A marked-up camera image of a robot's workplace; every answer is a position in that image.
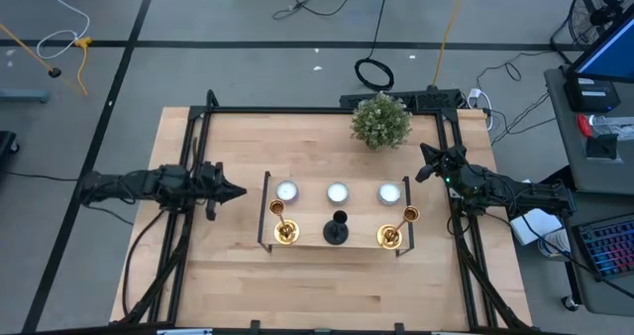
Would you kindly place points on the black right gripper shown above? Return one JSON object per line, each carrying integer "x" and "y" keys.
{"x": 448, "y": 165}

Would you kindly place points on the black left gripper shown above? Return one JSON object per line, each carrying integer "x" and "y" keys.
{"x": 208, "y": 184}

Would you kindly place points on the gold candlestick holder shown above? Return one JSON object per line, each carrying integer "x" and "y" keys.
{"x": 286, "y": 232}
{"x": 389, "y": 237}

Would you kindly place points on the wooden riser shelf black legs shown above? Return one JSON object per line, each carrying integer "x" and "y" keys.
{"x": 366, "y": 226}

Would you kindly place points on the black candlestick holder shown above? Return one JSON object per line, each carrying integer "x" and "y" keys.
{"x": 336, "y": 233}

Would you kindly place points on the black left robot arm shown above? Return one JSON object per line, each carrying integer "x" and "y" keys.
{"x": 129, "y": 186}

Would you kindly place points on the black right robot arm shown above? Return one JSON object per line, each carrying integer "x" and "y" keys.
{"x": 520, "y": 191}

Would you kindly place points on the green potted plant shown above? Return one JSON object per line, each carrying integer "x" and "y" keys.
{"x": 381, "y": 122}

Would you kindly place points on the black power strip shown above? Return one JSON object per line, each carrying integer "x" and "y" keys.
{"x": 436, "y": 99}

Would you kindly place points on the white box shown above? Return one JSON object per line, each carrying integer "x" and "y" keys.
{"x": 537, "y": 223}

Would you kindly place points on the grey side desk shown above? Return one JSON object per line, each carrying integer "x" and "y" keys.
{"x": 594, "y": 176}

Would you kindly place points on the black box device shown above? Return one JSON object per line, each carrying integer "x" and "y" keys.
{"x": 592, "y": 94}

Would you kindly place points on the rainbow backlit keyboard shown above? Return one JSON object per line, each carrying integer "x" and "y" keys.
{"x": 611, "y": 248}

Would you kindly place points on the blue screen monitor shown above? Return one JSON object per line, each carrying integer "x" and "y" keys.
{"x": 611, "y": 52}

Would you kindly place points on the grey furniture foot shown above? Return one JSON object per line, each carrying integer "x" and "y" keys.
{"x": 22, "y": 96}

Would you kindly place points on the black wheeled base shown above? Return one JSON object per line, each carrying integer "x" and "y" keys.
{"x": 6, "y": 144}

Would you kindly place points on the black floor fan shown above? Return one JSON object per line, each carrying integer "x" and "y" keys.
{"x": 599, "y": 13}

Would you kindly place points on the yellow pole black tip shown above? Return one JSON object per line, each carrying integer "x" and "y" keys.
{"x": 30, "y": 47}

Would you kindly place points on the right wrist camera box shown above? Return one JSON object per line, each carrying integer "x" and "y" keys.
{"x": 458, "y": 152}

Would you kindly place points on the black aluminium table frame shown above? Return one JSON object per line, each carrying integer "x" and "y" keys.
{"x": 297, "y": 110}

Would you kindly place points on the black frame clip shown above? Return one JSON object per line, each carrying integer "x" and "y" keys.
{"x": 398, "y": 327}
{"x": 255, "y": 326}

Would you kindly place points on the silver aluminium bracket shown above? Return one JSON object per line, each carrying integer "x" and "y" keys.
{"x": 183, "y": 332}

